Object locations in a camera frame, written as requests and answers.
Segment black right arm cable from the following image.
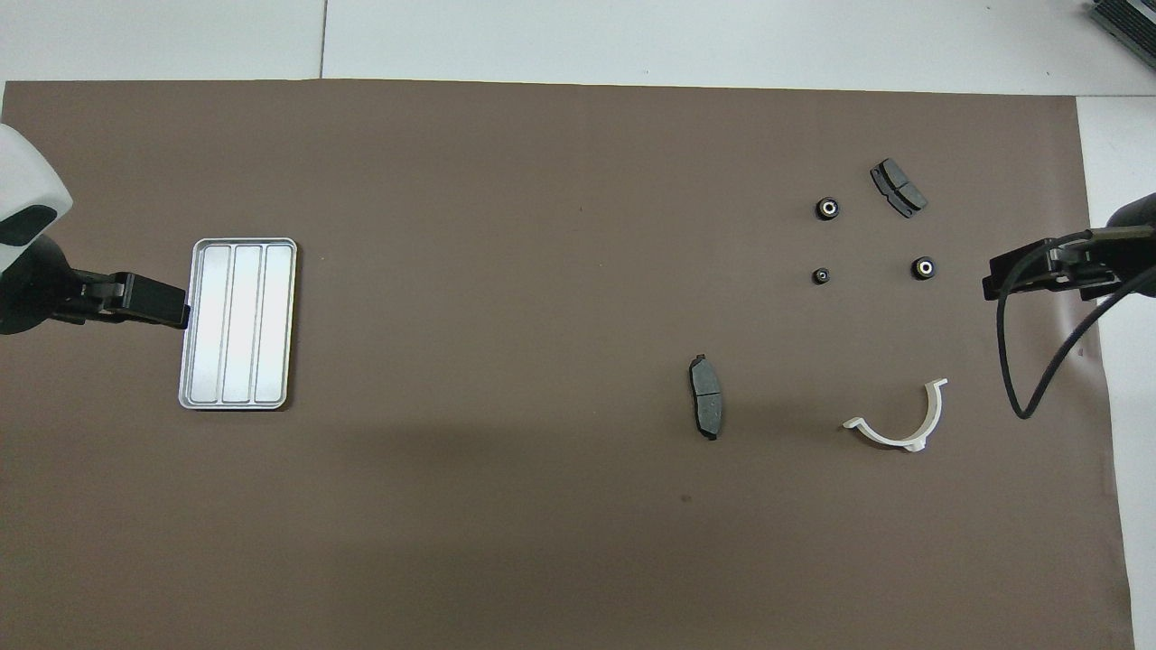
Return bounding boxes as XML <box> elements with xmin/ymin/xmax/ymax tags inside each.
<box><xmin>995</xmin><ymin>227</ymin><xmax>1156</xmax><ymax>421</ymax></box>

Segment brown table mat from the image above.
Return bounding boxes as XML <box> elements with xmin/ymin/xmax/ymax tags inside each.
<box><xmin>0</xmin><ymin>79</ymin><xmax>1137</xmax><ymax>650</ymax></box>

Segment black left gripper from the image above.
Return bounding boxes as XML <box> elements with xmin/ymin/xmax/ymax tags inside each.
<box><xmin>56</xmin><ymin>269</ymin><xmax>191</xmax><ymax>329</ymax></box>

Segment stacked grey brake pads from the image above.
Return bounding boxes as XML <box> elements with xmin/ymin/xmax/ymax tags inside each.
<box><xmin>870</xmin><ymin>158</ymin><xmax>929</xmax><ymax>219</ymax></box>

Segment single grey brake pad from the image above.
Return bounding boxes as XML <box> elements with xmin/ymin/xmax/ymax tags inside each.
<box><xmin>688</xmin><ymin>353</ymin><xmax>725</xmax><ymax>441</ymax></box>

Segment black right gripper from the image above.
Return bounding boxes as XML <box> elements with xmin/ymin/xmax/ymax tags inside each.
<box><xmin>983</xmin><ymin>237</ymin><xmax>1125</xmax><ymax>303</ymax></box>

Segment white curved plastic bracket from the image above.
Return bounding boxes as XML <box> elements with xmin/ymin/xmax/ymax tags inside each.
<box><xmin>842</xmin><ymin>377</ymin><xmax>949</xmax><ymax>453</ymax></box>

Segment silver ribbed metal tray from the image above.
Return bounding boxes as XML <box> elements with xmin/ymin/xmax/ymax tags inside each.
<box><xmin>178</xmin><ymin>237</ymin><xmax>298</xmax><ymax>412</ymax></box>

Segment grey ribbed device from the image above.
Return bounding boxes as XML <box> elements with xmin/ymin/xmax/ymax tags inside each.
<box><xmin>1088</xmin><ymin>0</ymin><xmax>1156</xmax><ymax>46</ymax></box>

